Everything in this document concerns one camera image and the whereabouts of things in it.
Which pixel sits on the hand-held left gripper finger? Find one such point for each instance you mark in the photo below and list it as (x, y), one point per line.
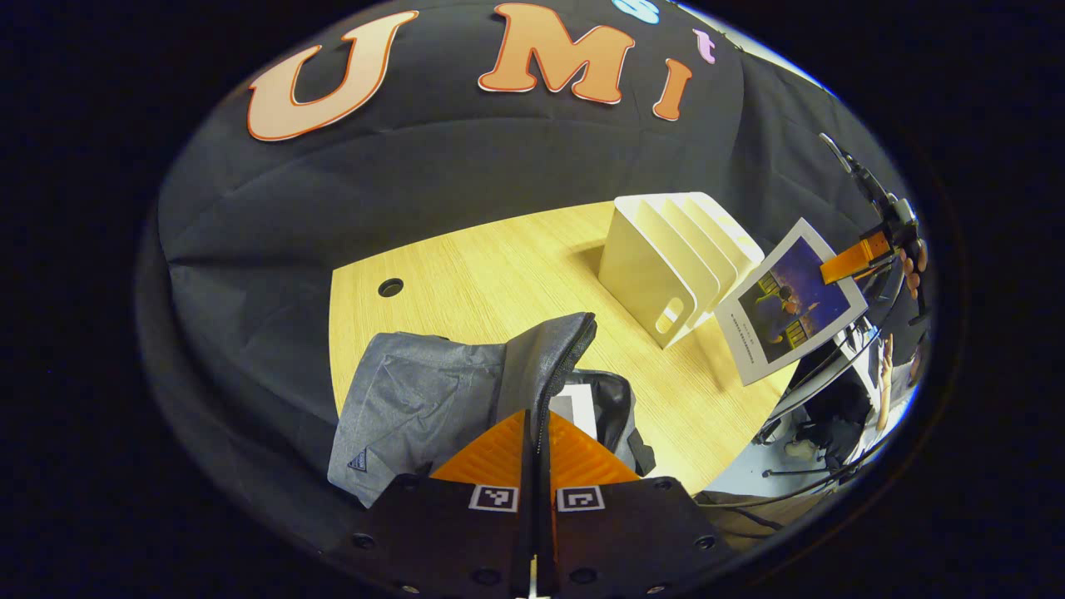
(525, 541)
(545, 541)

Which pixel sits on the purple cover book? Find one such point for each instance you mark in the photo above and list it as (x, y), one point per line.
(790, 308)

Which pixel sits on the grey schoolbag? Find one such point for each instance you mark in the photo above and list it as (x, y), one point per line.
(416, 391)

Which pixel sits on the white bookshelf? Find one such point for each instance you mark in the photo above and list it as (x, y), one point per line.
(641, 266)

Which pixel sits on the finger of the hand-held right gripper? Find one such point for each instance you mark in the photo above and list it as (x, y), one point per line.
(857, 259)

